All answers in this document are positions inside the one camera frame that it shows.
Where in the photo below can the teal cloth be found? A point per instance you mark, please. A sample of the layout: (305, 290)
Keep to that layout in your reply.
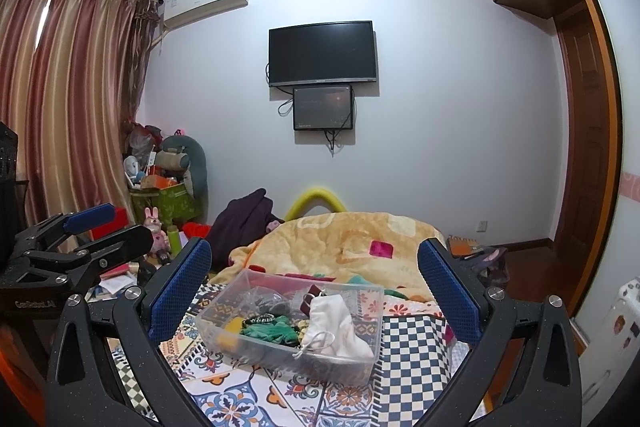
(360, 280)

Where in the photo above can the wooden door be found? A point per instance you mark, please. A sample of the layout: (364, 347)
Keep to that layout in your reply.
(580, 132)

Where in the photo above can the green storage bin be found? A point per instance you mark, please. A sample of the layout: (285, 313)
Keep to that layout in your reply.
(170, 203)

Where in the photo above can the red pillow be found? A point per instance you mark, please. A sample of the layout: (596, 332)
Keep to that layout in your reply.
(197, 229)

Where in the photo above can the green bottle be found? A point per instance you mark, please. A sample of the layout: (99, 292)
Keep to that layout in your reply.
(174, 239)

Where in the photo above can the dark purple clothing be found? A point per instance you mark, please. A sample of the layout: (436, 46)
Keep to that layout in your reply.
(240, 222)

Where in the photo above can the grey long plush toy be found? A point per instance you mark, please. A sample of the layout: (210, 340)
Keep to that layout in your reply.
(197, 167)

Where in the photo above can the purple bag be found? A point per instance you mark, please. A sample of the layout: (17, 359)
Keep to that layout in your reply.
(492, 267)

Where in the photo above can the spiral notebook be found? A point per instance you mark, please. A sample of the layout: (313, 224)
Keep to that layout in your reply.
(462, 245)

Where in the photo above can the pile of papers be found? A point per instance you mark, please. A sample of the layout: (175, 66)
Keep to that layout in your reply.
(115, 282)

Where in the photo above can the green knit cloth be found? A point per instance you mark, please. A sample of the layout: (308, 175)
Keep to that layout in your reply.
(270, 332)

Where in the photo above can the small black monitor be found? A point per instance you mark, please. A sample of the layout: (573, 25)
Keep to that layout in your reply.
(322, 107)

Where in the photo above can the floral fabric pouch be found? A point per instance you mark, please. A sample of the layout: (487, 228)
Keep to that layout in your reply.
(302, 328)

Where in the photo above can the clear plastic storage box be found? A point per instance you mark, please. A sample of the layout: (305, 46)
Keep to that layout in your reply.
(345, 368)

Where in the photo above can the yellow foam tube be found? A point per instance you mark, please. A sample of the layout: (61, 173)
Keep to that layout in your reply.
(315, 195)

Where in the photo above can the red box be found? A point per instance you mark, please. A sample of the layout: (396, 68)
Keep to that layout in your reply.
(120, 219)

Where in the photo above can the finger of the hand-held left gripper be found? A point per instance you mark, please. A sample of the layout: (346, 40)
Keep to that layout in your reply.
(100, 247)
(90, 217)

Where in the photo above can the grey mesh pouch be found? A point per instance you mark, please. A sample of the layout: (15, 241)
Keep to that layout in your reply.
(251, 294)

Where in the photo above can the white small fan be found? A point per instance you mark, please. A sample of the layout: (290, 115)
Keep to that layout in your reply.
(133, 169)

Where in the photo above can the black wall television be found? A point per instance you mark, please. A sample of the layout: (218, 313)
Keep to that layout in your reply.
(322, 52)

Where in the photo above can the pink rabbit toy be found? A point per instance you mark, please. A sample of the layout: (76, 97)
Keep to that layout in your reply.
(155, 232)

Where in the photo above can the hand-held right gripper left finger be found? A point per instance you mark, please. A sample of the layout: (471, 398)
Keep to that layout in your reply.
(175, 289)

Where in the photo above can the yellow fleece blanket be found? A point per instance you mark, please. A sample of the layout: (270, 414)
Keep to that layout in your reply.
(325, 237)

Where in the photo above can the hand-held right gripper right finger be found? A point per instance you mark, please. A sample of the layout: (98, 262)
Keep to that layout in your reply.
(450, 294)

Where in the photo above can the red cloth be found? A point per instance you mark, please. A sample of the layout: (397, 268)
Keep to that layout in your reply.
(320, 277)

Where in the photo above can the white heater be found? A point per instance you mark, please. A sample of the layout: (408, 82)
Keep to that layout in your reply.
(615, 332)

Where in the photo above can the white air conditioner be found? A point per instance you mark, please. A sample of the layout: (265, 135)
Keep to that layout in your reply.
(205, 2)

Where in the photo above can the striped curtain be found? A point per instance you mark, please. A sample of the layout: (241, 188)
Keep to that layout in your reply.
(75, 82)

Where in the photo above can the white wall socket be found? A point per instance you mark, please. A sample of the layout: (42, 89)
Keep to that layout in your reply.
(482, 225)

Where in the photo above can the heap of plastic bags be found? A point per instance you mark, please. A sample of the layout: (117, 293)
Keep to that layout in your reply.
(140, 137)

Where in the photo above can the black and white headband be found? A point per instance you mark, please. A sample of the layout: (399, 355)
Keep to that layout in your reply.
(260, 319)

